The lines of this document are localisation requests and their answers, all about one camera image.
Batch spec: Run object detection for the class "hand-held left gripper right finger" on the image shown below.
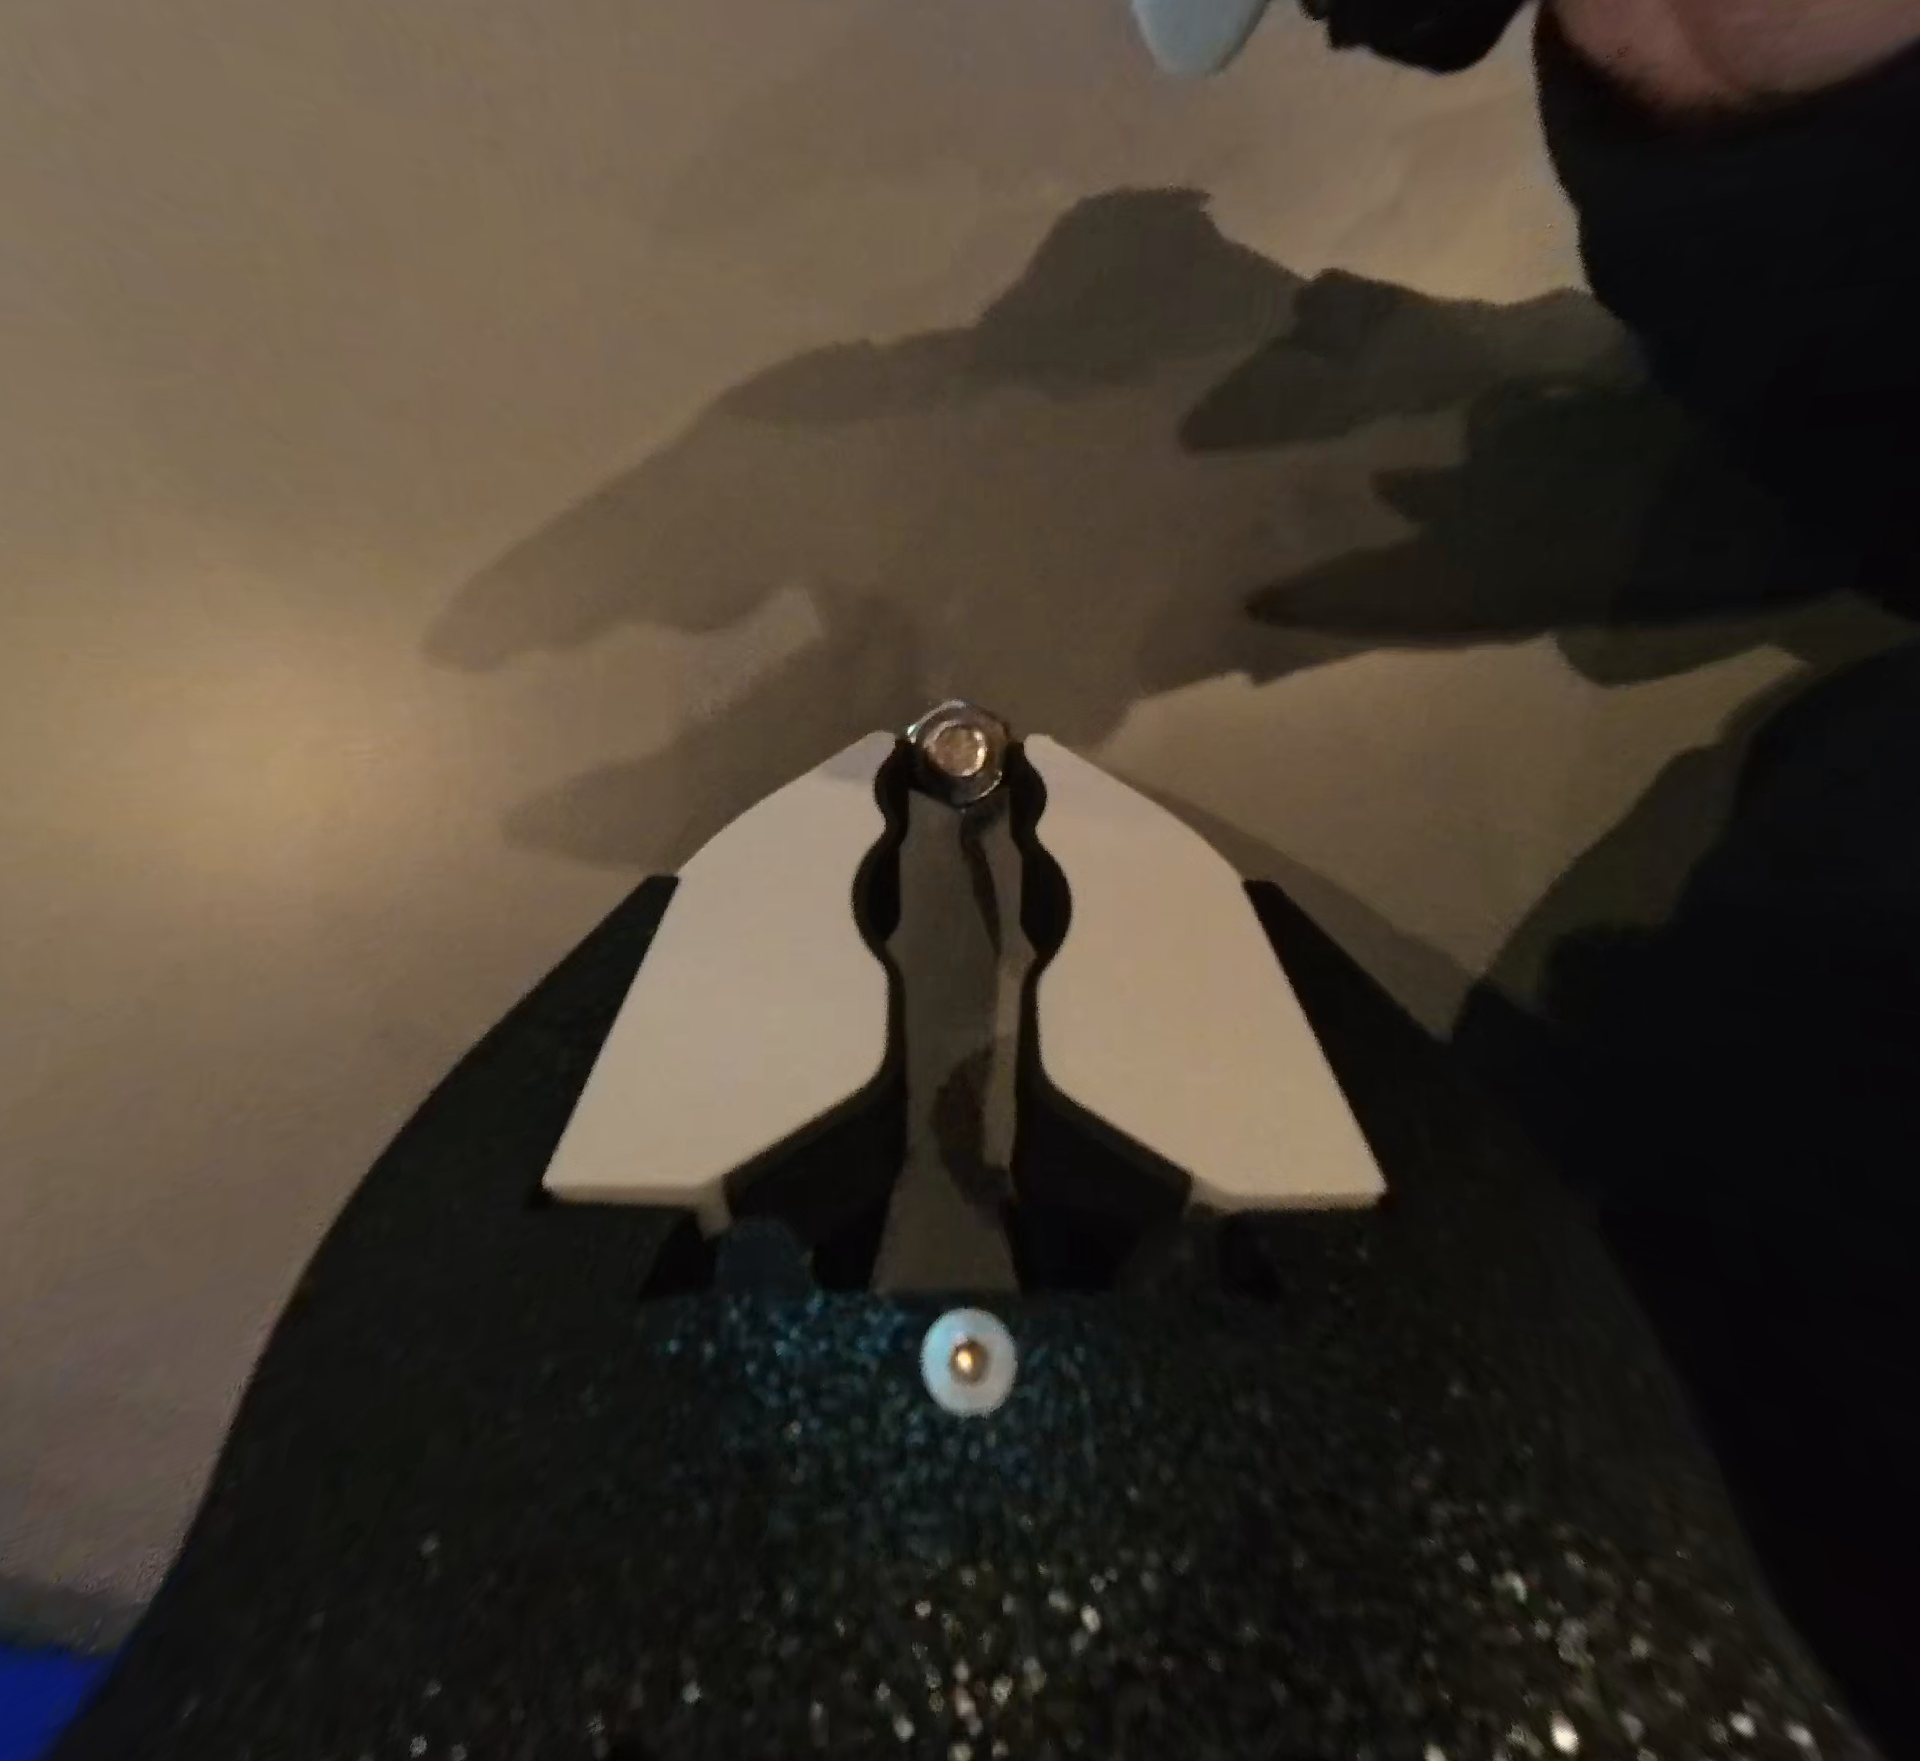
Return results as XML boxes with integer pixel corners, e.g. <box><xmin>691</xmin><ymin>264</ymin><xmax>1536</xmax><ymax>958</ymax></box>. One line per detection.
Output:
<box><xmin>1009</xmin><ymin>732</ymin><xmax>1385</xmax><ymax>1215</ymax></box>

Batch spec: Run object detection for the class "blue box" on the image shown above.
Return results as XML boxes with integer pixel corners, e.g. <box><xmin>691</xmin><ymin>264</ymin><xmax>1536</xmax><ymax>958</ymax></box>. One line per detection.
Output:
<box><xmin>0</xmin><ymin>1639</ymin><xmax>111</xmax><ymax>1761</ymax></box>

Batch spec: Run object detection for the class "person's dark sweatshirt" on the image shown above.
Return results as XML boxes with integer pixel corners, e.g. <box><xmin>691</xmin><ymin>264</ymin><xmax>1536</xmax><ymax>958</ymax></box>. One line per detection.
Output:
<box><xmin>1446</xmin><ymin>636</ymin><xmax>1920</xmax><ymax>1761</ymax></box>

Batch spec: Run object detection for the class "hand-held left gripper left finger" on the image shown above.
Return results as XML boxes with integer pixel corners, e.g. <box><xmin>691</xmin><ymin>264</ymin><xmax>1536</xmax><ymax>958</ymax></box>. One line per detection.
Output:
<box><xmin>543</xmin><ymin>726</ymin><xmax>921</xmax><ymax>1238</ymax></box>

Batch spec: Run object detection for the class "silver hex nut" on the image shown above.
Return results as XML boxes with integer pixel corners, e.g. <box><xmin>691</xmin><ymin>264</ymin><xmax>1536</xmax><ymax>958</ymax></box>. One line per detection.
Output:
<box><xmin>904</xmin><ymin>701</ymin><xmax>1010</xmax><ymax>803</ymax></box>

